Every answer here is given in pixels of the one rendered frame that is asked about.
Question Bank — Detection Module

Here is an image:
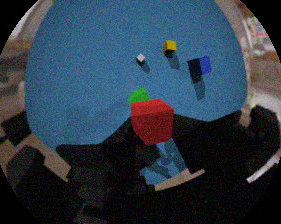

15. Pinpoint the blue block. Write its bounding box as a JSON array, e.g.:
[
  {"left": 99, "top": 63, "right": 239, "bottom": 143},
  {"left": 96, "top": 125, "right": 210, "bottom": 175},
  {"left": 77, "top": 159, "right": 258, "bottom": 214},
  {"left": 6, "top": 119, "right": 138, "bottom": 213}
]
[{"left": 188, "top": 56, "right": 212, "bottom": 76}]

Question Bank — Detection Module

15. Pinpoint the red block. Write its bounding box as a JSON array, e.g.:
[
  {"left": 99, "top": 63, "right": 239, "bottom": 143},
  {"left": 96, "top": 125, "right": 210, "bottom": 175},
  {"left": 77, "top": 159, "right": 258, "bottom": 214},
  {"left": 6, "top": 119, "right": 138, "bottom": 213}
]
[{"left": 129, "top": 99, "right": 173, "bottom": 147}]

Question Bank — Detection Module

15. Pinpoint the yellow block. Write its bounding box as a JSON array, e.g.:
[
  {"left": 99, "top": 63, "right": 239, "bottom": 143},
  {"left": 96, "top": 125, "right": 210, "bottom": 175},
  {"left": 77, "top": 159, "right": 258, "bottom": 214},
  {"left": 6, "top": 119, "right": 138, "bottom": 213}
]
[{"left": 163, "top": 40, "right": 177, "bottom": 53}]

